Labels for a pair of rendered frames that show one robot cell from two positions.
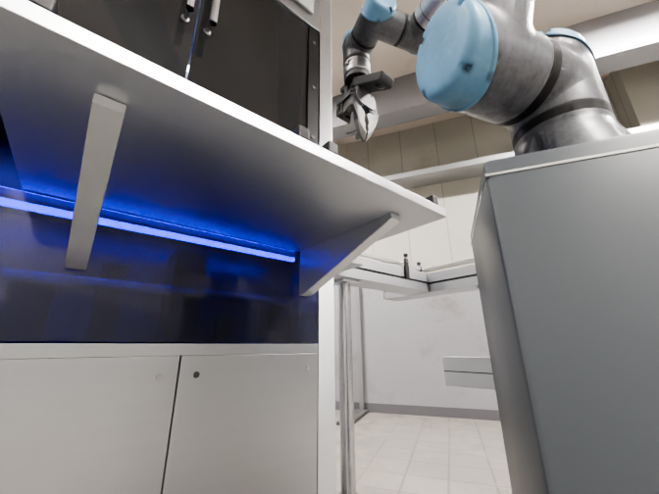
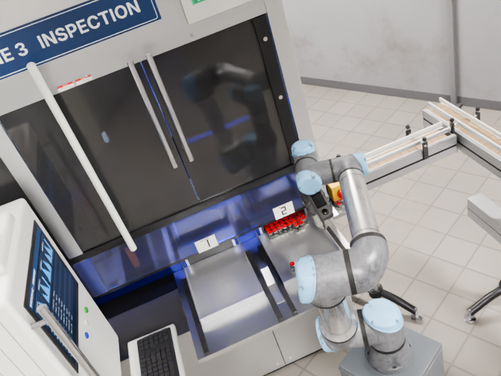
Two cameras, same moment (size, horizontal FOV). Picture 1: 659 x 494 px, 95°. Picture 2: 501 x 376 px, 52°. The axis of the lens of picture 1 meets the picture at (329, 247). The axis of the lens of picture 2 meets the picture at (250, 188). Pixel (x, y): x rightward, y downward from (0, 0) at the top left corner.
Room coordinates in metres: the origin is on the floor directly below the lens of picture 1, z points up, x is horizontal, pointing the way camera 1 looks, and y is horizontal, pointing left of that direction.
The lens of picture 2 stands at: (-0.64, -0.65, 2.33)
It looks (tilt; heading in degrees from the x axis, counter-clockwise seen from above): 35 degrees down; 32
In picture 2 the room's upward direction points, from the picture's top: 19 degrees counter-clockwise
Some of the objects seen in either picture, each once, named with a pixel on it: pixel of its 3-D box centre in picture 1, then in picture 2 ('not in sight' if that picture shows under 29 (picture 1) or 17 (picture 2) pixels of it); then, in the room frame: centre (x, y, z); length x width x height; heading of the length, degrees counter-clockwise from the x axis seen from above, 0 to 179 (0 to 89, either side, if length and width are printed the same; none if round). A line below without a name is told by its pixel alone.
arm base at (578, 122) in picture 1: (567, 159); (388, 345); (0.36, -0.33, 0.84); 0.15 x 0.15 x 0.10
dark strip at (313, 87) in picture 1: (313, 110); (286, 121); (0.87, 0.06, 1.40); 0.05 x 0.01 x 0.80; 129
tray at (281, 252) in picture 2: not in sight; (298, 245); (0.73, 0.08, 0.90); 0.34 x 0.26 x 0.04; 40
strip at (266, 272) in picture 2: not in sight; (272, 284); (0.50, 0.11, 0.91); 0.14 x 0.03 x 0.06; 40
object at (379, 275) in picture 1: (369, 267); (382, 160); (1.27, -0.17, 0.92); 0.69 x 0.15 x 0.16; 129
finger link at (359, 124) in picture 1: (354, 126); (315, 218); (0.64, -0.07, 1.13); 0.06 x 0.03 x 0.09; 39
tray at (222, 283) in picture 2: not in sight; (221, 278); (0.51, 0.34, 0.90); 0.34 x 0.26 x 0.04; 39
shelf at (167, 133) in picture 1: (248, 207); (268, 277); (0.57, 0.17, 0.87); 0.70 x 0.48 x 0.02; 129
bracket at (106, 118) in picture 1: (88, 203); not in sight; (0.40, 0.35, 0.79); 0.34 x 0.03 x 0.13; 39
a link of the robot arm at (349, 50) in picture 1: (356, 51); (305, 158); (0.65, -0.08, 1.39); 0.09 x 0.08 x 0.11; 21
